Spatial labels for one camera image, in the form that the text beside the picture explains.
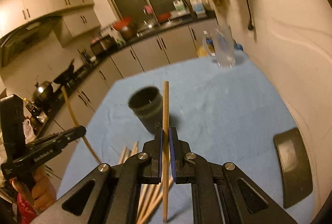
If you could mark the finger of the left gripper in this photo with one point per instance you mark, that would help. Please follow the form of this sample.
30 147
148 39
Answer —
71 135

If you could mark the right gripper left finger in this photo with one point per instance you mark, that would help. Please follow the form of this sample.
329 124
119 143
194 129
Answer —
126 180

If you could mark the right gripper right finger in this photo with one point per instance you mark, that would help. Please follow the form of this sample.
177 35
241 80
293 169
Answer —
203 176

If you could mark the light wooden chopstick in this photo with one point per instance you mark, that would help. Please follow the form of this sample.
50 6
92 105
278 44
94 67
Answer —
165 160

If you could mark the red sleeve forearm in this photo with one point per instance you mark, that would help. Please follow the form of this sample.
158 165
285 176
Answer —
26 212

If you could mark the kitchen counter with cabinets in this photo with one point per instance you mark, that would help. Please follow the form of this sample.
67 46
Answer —
88 86

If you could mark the person's left hand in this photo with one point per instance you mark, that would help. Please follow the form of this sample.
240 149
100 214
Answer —
43 194

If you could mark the steel pot with lid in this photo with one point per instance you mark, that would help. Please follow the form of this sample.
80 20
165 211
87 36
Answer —
43 92

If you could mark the black wok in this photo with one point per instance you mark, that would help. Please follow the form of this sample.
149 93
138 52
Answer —
66 75

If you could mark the dark grey utensil holder cup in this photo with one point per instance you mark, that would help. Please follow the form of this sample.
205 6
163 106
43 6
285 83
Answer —
147 105

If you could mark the blue towel table cover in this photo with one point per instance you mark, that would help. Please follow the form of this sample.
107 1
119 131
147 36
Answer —
224 114

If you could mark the silver toaster box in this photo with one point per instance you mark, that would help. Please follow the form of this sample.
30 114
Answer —
103 45

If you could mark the black curved tray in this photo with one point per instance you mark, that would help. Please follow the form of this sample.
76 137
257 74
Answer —
294 166

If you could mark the range hood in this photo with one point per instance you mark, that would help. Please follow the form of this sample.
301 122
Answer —
25 37

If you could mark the red basin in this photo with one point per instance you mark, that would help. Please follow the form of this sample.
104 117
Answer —
118 25

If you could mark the clear plastic pitcher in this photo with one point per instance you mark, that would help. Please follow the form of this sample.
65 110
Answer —
219 43

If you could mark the white detergent bottle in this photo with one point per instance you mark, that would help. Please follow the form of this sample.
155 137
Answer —
179 5

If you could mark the upper wall cabinets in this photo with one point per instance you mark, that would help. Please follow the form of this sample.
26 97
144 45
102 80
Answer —
78 15

